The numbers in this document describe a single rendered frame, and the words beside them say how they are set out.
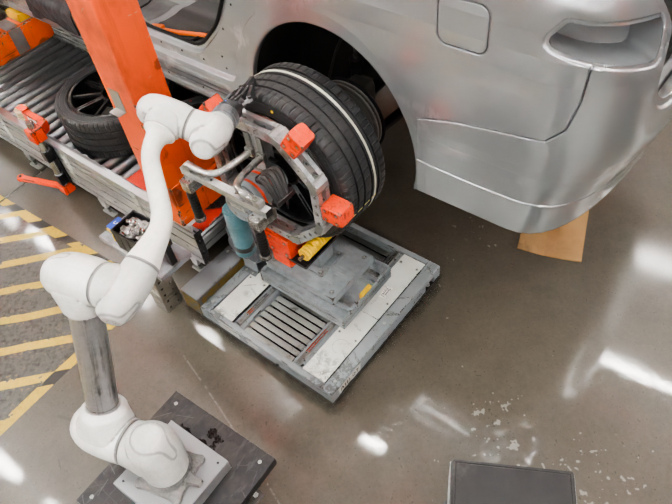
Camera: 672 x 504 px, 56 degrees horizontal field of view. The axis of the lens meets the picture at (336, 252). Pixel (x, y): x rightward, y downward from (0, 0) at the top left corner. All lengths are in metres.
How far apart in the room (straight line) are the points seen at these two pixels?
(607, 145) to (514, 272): 1.25
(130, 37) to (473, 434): 1.94
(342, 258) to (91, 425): 1.31
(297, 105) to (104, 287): 0.87
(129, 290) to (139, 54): 0.91
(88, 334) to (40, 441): 1.16
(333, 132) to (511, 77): 0.62
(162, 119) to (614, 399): 2.03
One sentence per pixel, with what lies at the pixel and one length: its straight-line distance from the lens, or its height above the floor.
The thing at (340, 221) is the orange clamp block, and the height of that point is 0.86.
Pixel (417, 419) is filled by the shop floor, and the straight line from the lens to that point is 2.69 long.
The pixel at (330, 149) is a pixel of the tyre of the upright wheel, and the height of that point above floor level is 1.06.
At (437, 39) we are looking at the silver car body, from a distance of 1.98.
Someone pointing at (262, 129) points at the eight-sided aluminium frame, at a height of 1.12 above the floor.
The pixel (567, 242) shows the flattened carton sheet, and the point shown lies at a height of 0.01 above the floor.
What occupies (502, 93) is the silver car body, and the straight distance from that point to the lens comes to 1.95.
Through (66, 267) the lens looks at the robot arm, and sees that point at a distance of 1.88.
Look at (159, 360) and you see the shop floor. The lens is 3.04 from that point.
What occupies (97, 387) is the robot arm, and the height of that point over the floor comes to 0.77.
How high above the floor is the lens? 2.42
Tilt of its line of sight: 49 degrees down
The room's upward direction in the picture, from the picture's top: 9 degrees counter-clockwise
